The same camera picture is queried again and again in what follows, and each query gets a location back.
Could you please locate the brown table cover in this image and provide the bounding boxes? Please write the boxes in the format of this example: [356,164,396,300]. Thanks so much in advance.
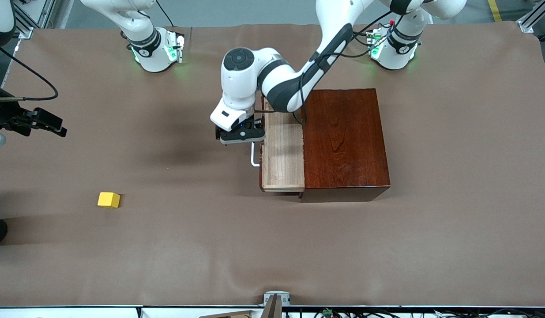
[0,22,545,307]

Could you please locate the tan flat board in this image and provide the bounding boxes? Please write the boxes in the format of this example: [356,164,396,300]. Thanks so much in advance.
[199,310,255,318]

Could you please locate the yellow block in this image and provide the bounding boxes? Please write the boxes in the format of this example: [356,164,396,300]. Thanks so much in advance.
[98,192,121,208]

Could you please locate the aluminium frame profile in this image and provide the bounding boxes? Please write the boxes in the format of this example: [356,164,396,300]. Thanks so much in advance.
[10,0,56,40]
[517,0,545,34]

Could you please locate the wooden drawer with white handle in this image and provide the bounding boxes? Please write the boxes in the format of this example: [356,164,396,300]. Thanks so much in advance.
[250,96,306,193]

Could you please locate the white table edge rail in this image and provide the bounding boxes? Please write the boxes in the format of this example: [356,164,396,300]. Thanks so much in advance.
[0,305,545,318]

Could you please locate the black base cable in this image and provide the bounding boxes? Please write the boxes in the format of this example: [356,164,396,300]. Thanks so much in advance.
[155,0,175,27]

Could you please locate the dark brown wooden cabinet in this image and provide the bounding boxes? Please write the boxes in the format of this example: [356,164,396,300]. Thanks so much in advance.
[299,88,392,203]

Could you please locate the grey metal mount bracket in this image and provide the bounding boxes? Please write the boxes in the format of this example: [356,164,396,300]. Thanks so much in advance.
[263,291,291,318]

